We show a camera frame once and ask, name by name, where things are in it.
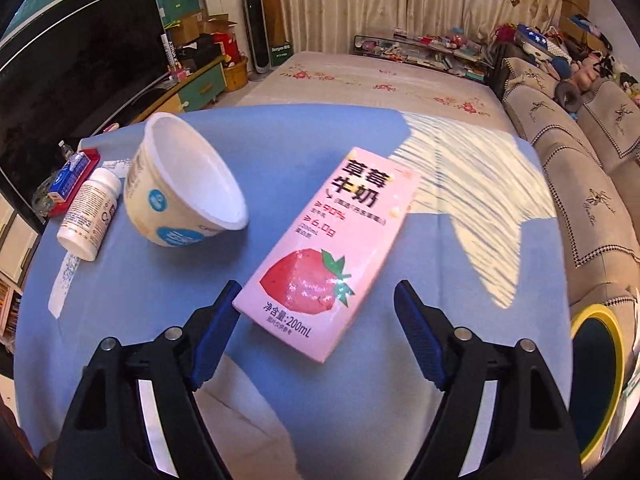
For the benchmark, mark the yellow basket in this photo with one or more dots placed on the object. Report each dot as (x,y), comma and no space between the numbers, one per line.
(236,76)

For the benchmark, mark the clear plastic bottle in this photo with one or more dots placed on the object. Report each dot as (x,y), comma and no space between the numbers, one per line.
(45,195)

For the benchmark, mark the red bag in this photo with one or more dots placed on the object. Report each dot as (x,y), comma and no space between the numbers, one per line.
(225,45)

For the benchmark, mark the pink strawberry milk carton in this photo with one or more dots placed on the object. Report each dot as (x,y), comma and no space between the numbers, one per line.
(325,240)

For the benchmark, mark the green television cabinet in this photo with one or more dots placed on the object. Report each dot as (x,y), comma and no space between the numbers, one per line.
(200,90)

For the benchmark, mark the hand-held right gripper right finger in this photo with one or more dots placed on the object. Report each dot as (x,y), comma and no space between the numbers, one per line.
(417,332)

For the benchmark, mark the beige sofa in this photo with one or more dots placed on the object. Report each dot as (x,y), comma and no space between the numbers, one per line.
(575,180)

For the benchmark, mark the floral bed sheet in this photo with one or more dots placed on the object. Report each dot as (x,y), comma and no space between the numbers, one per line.
(360,85)

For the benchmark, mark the blue starred pillow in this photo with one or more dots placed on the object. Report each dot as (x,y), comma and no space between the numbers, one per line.
(542,42)

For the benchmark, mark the grey neck pillow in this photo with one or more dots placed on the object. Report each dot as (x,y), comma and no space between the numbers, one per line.
(566,92)

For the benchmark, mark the cluttered glass shelf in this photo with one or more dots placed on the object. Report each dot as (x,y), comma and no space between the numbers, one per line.
(425,55)

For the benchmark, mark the white yogurt cup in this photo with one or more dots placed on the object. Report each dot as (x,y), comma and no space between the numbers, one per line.
(167,222)

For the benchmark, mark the tall white printed box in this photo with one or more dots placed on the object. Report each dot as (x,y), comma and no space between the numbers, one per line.
(170,52)

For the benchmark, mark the black television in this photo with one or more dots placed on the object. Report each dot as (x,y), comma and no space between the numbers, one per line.
(75,85)

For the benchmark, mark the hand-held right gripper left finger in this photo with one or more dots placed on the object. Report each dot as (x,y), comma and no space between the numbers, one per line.
(220,332)

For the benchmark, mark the green box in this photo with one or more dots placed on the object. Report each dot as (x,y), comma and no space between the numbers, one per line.
(281,54)

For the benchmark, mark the tower fan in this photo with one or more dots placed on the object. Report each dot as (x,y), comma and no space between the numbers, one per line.
(257,25)

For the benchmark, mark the white pill bottle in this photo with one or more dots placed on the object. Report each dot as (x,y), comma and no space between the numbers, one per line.
(87,215)

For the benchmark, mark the open cardboard box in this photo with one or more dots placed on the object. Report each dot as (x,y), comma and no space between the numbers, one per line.
(192,27)

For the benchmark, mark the stacked cardboard boxes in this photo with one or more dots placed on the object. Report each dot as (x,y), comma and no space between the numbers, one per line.
(575,5)

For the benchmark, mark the white drawer cabinet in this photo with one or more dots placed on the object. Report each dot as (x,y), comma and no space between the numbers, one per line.
(15,250)

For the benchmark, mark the small white paper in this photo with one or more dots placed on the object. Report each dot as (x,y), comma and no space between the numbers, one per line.
(116,164)

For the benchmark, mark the red and blue box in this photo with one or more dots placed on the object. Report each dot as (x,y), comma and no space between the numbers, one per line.
(65,182)

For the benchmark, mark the pile of plush toys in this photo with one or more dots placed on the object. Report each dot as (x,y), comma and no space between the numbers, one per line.
(605,70)

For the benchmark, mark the blue tablecloth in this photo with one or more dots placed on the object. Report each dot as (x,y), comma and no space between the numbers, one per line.
(150,300)

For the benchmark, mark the yellow rimmed bin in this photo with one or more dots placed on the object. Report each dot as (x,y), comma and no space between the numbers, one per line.
(595,385)

